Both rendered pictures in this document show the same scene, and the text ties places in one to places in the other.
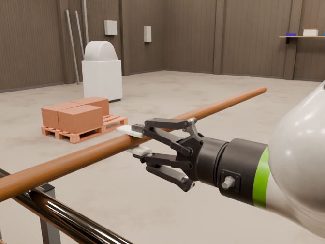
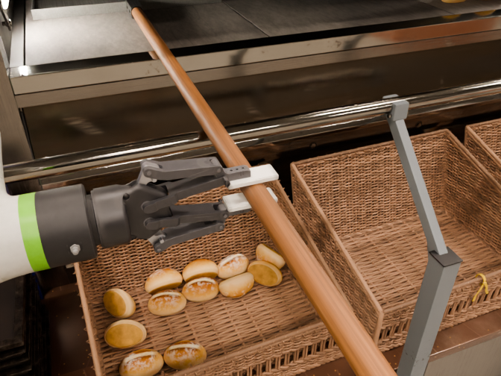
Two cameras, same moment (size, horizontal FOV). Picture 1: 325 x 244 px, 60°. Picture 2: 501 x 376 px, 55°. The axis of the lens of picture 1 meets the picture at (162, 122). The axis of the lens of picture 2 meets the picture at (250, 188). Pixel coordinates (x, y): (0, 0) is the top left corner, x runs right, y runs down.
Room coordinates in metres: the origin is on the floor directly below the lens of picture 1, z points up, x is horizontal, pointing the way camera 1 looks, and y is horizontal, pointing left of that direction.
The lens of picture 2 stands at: (0.81, -0.39, 1.56)
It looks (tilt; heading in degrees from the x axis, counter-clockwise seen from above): 35 degrees down; 122
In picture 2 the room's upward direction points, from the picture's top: straight up
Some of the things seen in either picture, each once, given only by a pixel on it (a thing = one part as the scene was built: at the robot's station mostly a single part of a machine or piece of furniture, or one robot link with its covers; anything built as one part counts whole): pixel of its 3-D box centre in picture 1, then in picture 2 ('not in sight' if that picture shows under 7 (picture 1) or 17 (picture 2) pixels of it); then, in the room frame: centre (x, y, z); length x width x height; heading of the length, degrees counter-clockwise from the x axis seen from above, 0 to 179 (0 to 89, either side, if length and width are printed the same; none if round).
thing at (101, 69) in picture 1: (102, 71); not in sight; (6.54, 1.39, 0.68); 0.70 x 0.63 x 1.37; 144
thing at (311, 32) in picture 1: (310, 32); not in sight; (9.75, -4.90, 1.63); 0.41 x 0.35 x 0.23; 54
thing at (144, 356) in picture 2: not in sight; (141, 362); (0.25, 0.05, 0.62); 0.10 x 0.07 x 0.05; 52
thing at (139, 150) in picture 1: (134, 148); (250, 199); (0.53, 0.06, 1.17); 0.07 x 0.03 x 0.01; 52
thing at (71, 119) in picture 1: (86, 116); not in sight; (4.34, 1.22, 0.21); 1.15 x 0.79 x 0.42; 144
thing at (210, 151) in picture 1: (201, 159); (132, 212); (0.43, -0.07, 1.19); 0.09 x 0.07 x 0.08; 52
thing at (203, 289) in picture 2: not in sight; (200, 287); (0.22, 0.30, 0.62); 0.10 x 0.07 x 0.05; 43
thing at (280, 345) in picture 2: not in sight; (203, 280); (0.28, 0.25, 0.72); 0.56 x 0.49 x 0.28; 55
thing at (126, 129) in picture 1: (133, 130); (250, 176); (0.53, 0.06, 1.21); 0.07 x 0.03 x 0.01; 52
